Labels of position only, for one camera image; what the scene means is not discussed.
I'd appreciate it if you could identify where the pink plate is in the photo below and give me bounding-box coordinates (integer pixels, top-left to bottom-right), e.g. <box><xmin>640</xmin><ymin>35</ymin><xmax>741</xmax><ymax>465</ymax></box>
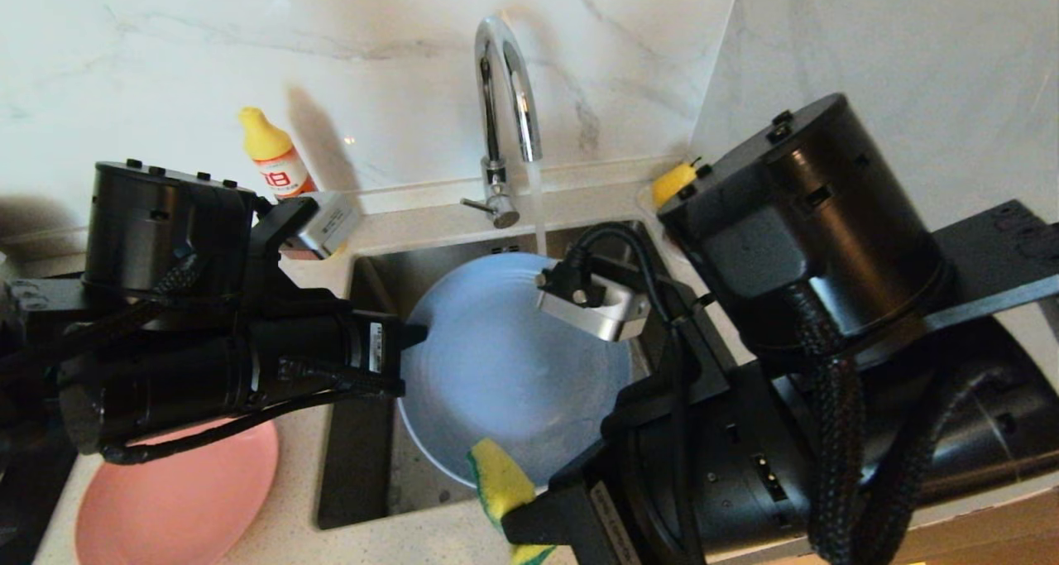
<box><xmin>74</xmin><ymin>416</ymin><xmax>280</xmax><ymax>565</ymax></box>

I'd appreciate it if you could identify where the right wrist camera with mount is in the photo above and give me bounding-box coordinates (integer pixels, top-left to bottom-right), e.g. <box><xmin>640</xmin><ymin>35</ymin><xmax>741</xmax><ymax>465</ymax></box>
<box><xmin>535</xmin><ymin>255</ymin><xmax>651</xmax><ymax>342</ymax></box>

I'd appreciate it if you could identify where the chrome gooseneck faucet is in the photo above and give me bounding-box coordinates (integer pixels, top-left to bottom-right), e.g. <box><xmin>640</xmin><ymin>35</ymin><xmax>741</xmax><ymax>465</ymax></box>
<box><xmin>460</xmin><ymin>17</ymin><xmax>544</xmax><ymax>231</ymax></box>

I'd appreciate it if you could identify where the running water stream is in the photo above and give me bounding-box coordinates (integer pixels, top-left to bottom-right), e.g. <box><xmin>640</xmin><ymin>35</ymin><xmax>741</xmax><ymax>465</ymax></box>
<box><xmin>528</xmin><ymin>161</ymin><xmax>550</xmax><ymax>258</ymax></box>

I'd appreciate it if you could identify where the orange dish soap bottle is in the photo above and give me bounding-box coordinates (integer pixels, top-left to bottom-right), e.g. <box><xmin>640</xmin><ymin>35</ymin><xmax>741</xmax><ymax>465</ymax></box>
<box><xmin>238</xmin><ymin>106</ymin><xmax>319</xmax><ymax>200</ymax></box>

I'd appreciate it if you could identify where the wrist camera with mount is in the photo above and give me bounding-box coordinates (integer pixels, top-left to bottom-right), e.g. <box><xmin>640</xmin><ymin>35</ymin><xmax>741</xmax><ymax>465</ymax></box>
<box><xmin>535</xmin><ymin>255</ymin><xmax>651</xmax><ymax>342</ymax></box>
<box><xmin>277</xmin><ymin>191</ymin><xmax>362</xmax><ymax>261</ymax></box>

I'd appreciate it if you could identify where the blue plate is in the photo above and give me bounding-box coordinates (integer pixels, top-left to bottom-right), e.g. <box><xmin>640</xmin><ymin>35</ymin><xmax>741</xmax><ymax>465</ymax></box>
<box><xmin>397</xmin><ymin>252</ymin><xmax>634</xmax><ymax>490</ymax></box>

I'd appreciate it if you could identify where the stainless steel sink basin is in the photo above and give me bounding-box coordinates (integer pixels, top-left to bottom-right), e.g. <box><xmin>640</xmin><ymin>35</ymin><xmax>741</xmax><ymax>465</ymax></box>
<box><xmin>314</xmin><ymin>220</ymin><xmax>663</xmax><ymax>530</ymax></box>

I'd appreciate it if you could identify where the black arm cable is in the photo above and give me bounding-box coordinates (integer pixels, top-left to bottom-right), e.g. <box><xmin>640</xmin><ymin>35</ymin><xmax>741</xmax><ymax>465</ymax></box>
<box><xmin>563</xmin><ymin>223</ymin><xmax>706</xmax><ymax>565</ymax></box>

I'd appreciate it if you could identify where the yellow green sponge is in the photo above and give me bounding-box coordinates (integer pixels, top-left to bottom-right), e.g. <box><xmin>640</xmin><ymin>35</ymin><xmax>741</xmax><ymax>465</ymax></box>
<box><xmin>466</xmin><ymin>438</ymin><xmax>557</xmax><ymax>565</ymax></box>

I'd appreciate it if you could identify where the black glass cooktop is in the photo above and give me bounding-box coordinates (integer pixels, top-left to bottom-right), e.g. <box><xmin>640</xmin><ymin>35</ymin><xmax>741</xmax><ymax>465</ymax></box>
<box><xmin>0</xmin><ymin>433</ymin><xmax>79</xmax><ymax>565</ymax></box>

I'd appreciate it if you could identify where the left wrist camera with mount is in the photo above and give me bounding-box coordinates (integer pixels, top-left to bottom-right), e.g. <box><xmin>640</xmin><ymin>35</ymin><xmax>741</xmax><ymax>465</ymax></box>
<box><xmin>277</xmin><ymin>191</ymin><xmax>362</xmax><ymax>261</ymax></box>

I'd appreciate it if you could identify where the yellow pear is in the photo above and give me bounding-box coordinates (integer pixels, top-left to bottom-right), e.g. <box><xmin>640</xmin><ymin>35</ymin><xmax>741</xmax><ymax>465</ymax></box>
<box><xmin>652</xmin><ymin>161</ymin><xmax>697</xmax><ymax>210</ymax></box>

